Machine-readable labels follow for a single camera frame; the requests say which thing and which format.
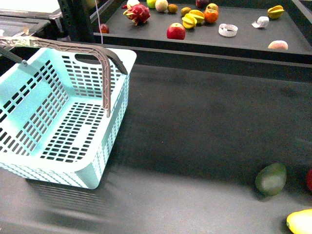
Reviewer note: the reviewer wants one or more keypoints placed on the light blue plastic basket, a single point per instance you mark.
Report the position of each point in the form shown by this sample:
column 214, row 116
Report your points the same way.
column 52, row 124

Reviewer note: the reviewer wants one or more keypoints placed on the yellow mango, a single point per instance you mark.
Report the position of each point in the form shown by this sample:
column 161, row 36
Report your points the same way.
column 300, row 222

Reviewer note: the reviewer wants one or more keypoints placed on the large red apple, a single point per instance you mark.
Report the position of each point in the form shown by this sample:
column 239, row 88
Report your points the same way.
column 176, row 31

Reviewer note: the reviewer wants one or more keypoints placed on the front yellow starfruit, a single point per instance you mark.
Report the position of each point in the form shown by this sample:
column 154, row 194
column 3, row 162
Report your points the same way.
column 189, row 21

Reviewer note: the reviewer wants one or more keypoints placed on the yellow starfruit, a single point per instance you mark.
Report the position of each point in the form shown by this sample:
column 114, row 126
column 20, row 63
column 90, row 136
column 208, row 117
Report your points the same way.
column 198, row 15
column 189, row 21
column 275, row 12

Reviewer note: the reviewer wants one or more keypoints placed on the pink dragon fruit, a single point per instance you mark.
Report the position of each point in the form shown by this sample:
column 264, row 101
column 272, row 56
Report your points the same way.
column 138, row 14

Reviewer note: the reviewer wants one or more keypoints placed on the rear yellow starfruit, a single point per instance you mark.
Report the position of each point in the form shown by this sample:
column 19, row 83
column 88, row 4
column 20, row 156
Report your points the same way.
column 198, row 15

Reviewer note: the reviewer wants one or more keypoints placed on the brown kiwi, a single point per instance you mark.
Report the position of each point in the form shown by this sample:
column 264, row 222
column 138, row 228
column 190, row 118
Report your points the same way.
column 172, row 8
column 185, row 10

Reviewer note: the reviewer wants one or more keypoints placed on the beige round melon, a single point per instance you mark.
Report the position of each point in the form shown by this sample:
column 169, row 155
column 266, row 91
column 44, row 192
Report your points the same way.
column 161, row 5

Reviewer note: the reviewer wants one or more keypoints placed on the green apple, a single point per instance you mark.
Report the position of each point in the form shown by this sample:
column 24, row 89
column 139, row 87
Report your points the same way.
column 151, row 4

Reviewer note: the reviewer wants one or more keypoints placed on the orange persimmon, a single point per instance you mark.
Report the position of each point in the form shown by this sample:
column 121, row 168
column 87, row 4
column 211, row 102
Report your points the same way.
column 211, row 16

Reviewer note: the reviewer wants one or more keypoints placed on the white pink fruit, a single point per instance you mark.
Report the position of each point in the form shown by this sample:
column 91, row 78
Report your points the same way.
column 130, row 4

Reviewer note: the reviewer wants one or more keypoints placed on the dark purple passionfruit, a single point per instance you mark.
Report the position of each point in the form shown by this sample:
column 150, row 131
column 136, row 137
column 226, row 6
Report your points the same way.
column 201, row 3

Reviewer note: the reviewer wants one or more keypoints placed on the red yellow apple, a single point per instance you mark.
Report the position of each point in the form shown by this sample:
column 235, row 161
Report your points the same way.
column 212, row 6

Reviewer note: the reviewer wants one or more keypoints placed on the green avocado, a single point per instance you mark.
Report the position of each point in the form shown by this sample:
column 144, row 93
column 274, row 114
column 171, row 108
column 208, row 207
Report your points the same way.
column 271, row 180

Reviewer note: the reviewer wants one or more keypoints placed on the small white tape roll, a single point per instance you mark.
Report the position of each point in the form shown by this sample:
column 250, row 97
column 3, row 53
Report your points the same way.
column 261, row 22

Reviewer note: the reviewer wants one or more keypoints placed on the pale pink peach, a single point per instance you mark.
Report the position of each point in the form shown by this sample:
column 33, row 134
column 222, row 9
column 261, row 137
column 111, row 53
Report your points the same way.
column 278, row 44

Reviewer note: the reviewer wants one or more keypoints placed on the black fruit tray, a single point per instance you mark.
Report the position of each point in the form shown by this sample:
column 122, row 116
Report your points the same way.
column 232, row 35

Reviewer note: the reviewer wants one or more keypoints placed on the far yellow starfruit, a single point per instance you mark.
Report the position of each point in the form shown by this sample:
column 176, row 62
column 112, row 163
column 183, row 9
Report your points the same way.
column 275, row 12

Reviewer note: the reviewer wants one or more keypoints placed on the red fruit at edge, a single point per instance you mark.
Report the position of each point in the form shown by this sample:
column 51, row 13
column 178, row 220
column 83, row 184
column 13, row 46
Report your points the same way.
column 309, row 180

